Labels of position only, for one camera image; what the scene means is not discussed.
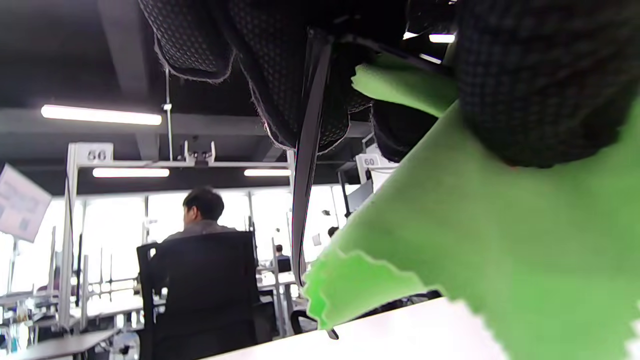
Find person's left hand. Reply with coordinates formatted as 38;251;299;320
137;0;640;169

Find person's right hand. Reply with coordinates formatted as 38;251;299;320
371;99;442;164

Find black browline sunglasses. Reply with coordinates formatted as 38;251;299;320
291;29;453;342

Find green cleaning cloth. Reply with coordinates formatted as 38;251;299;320
301;52;640;360

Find white number sign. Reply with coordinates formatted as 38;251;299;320
79;142;115;165
355;153;398;171

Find black monitor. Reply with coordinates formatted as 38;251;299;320
345;179;375;213

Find white paper board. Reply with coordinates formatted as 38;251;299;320
0;162;53;244

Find grey desk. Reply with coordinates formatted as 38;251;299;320
0;327;122;360

